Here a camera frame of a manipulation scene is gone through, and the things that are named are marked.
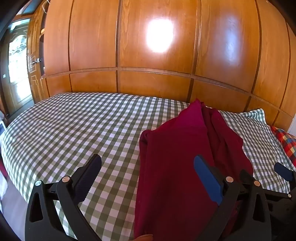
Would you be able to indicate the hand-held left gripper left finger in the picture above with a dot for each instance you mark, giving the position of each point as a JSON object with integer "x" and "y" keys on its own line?
{"x": 86, "y": 176}

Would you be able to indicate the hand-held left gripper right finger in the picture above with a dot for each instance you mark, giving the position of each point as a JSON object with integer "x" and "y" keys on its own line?
{"x": 208, "y": 178}

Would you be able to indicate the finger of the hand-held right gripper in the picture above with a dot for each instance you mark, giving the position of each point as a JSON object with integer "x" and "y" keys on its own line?
{"x": 283, "y": 171}
{"x": 246, "y": 177}

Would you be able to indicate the dark red sweater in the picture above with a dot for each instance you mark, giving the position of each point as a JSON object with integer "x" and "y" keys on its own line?
{"x": 175, "y": 162}

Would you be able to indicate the multicolour plaid pillow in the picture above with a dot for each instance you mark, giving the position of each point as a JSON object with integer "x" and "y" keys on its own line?
{"x": 286, "y": 141}

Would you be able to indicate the green checked bedsheet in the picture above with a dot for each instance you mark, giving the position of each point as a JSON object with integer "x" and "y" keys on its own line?
{"x": 69, "y": 129}

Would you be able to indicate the wooden door with inlay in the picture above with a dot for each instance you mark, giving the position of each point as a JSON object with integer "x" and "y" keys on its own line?
{"x": 34, "y": 81}

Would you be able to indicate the wooden wardrobe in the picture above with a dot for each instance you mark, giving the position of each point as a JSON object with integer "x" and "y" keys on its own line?
{"x": 92, "y": 46}

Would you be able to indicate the glass panelled door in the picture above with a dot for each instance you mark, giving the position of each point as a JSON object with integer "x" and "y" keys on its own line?
{"x": 18, "y": 58}

